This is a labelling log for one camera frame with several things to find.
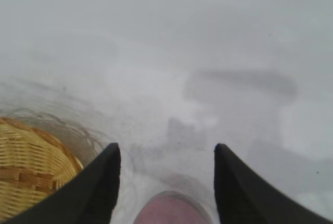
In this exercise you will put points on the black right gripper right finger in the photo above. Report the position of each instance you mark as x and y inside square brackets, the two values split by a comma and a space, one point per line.
[249, 195]

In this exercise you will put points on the pink peach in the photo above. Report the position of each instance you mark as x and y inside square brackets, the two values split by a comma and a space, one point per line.
[171, 211]

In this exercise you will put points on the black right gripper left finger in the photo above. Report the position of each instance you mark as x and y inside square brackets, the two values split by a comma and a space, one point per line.
[86, 190]

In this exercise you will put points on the yellow woven wicker basket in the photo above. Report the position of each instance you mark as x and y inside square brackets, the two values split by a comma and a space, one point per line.
[28, 164]

